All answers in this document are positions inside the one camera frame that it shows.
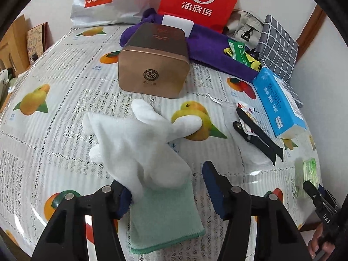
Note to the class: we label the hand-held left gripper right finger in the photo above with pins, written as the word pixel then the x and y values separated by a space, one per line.
pixel 214 185

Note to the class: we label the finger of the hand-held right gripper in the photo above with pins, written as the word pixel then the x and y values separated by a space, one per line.
pixel 326 193
pixel 311 191

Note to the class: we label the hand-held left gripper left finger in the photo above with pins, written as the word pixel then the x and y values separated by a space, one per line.
pixel 123 204

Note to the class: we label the pale green cloth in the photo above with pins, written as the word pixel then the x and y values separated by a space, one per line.
pixel 163 217

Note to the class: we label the white cotton glove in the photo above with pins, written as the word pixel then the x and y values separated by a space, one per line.
pixel 130 141

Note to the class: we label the fruit print snack packet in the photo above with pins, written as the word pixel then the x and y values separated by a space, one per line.
pixel 248 114

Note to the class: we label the dark green packet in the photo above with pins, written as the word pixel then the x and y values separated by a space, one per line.
pixel 238 50

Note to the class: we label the person's right hand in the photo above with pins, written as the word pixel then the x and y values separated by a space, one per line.
pixel 315 246

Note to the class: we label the blue tissue pack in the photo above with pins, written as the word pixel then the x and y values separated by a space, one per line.
pixel 280 100

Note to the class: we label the brown tin box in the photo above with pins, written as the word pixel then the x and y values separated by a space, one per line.
pixel 152 70

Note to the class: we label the purple towel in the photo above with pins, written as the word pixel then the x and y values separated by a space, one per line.
pixel 206 49

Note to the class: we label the grey checked cloth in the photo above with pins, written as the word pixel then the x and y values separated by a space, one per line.
pixel 280 49

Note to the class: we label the grey backpack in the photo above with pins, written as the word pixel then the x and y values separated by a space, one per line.
pixel 239 25

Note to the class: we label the brown patterned book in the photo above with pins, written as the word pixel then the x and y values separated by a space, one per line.
pixel 35 40

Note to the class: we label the wooden bed headboard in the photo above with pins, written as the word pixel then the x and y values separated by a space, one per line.
pixel 16 38

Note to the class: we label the white plastic shopping bag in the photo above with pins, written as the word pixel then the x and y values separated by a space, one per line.
pixel 127 2

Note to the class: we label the brown wooden door frame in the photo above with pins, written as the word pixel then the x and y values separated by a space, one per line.
pixel 312 27

